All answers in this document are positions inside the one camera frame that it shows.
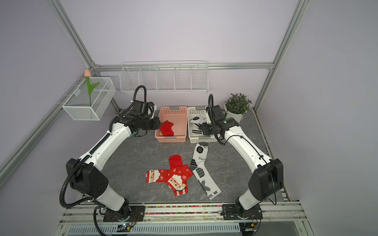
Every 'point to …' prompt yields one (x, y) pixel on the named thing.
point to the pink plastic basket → (177, 116)
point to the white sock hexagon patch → (200, 119)
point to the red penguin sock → (175, 162)
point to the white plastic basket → (197, 115)
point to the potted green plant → (236, 106)
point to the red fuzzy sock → (166, 128)
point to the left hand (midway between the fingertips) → (161, 124)
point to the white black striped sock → (194, 131)
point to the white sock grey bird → (206, 182)
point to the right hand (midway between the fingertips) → (205, 127)
